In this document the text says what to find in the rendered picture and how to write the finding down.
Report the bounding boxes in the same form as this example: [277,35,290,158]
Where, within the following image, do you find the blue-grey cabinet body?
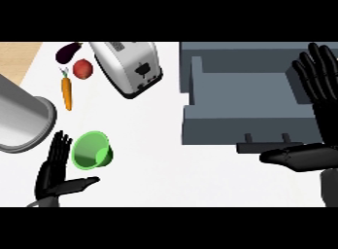
[179,42,338,94]

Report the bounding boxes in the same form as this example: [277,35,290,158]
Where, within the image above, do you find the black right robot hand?
[257,42,338,173]

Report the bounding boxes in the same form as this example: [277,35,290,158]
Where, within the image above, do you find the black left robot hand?
[33,129,101,202]

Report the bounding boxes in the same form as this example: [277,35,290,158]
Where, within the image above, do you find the dark drawer handle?
[235,132,304,155]

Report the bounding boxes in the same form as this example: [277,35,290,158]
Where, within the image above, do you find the orange carrot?
[58,67,74,112]

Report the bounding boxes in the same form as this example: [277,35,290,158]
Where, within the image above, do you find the dark purple eggplant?
[54,42,84,65]

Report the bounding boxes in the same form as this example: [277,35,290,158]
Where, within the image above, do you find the large grey metal cylinder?
[0,63,58,155]

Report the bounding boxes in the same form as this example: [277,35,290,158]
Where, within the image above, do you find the silver toaster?
[87,42,164,100]

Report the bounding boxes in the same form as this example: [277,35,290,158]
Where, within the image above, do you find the blue-grey open drawer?
[180,55,326,146]

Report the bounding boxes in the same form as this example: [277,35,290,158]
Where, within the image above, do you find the green cup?
[70,130,114,171]

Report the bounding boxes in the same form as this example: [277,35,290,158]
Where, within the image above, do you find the red round fruit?
[71,58,93,81]

